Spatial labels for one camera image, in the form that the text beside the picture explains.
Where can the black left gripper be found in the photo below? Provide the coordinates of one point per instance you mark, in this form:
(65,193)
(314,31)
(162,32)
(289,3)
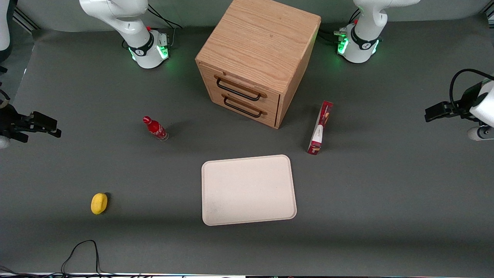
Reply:
(462,105)

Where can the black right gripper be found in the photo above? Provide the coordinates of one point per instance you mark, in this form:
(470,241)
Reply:
(8,120)

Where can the red cookie box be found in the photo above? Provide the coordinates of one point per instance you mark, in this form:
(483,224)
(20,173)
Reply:
(320,127)

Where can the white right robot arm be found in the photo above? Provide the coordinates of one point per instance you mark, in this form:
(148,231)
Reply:
(144,46)

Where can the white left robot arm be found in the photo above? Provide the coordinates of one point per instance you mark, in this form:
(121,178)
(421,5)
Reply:
(361,42)

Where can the beige plastic tray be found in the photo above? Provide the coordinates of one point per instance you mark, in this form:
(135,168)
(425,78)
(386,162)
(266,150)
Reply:
(247,189)

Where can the yellow lemon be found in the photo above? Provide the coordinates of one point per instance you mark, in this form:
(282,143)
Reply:
(98,203)

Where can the red soda bottle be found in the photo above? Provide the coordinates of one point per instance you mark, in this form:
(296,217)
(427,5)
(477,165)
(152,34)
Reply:
(156,129)

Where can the wooden drawer front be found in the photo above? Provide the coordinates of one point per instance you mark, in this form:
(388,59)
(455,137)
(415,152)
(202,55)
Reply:
(270,99)
(270,117)

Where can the wooden drawer cabinet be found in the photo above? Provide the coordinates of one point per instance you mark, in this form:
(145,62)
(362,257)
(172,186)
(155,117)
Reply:
(258,42)

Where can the aluminium frame rail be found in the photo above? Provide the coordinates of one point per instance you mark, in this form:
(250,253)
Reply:
(25,19)

